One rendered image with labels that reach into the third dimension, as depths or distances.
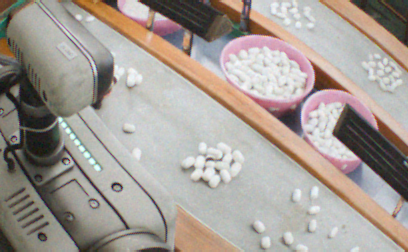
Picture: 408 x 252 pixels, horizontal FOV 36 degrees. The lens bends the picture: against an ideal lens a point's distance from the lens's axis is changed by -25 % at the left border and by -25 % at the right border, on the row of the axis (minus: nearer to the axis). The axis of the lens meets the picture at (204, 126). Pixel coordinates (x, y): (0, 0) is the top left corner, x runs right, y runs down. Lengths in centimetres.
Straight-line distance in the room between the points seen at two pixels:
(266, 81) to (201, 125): 25
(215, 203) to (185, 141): 20
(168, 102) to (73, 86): 127
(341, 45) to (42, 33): 163
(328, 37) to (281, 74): 28
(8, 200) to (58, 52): 22
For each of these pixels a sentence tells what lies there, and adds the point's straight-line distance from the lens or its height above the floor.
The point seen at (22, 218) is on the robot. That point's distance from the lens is 83.
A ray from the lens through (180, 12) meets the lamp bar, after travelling 172.
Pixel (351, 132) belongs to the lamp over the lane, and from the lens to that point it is 152.
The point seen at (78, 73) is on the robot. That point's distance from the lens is 72.
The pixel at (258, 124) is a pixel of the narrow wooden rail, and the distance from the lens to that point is 192.
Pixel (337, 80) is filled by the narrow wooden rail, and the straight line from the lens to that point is 211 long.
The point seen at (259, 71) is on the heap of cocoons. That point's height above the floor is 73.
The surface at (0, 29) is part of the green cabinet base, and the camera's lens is 221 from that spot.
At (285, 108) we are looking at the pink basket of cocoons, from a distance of 204.
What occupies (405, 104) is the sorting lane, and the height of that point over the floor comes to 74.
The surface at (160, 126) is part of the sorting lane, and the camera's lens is 191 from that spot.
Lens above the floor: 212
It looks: 46 degrees down
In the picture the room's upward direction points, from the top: 8 degrees clockwise
